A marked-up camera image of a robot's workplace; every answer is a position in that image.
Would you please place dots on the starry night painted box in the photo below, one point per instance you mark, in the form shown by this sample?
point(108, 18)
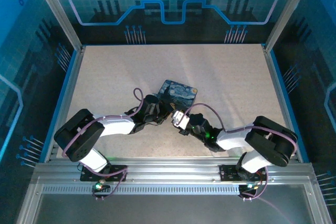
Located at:
point(178, 94)

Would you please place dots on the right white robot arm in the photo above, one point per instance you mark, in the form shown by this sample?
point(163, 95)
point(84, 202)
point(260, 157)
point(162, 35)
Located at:
point(252, 140)

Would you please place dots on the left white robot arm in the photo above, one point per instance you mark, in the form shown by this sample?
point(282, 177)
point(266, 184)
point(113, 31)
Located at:
point(105, 129)

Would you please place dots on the right led controller board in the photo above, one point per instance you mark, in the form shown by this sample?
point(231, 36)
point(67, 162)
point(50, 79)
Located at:
point(249, 186)

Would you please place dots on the led controller board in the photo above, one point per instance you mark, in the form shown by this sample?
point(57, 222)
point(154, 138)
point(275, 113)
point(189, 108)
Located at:
point(249, 186)
point(98, 186)

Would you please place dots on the left led controller board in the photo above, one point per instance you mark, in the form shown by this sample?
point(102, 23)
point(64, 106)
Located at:
point(98, 186)

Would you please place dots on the aluminium mounting rail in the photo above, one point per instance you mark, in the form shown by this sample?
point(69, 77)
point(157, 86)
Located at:
point(173, 174)

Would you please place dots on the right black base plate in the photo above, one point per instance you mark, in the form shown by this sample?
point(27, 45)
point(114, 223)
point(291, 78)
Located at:
point(228, 172)

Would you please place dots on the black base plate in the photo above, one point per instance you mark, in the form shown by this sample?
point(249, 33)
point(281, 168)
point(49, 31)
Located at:
point(116, 172)
point(228, 172)

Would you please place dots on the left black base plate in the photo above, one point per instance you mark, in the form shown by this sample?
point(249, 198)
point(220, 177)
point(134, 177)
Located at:
point(116, 172)

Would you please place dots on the left aluminium frame post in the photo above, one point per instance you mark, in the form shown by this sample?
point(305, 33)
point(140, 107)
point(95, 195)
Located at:
point(57, 11)

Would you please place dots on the aluminium frame post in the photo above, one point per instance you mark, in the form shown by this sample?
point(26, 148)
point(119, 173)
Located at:
point(57, 11)
point(288, 9)

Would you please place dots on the right aluminium frame post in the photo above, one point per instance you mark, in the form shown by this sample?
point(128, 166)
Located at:
point(288, 9)

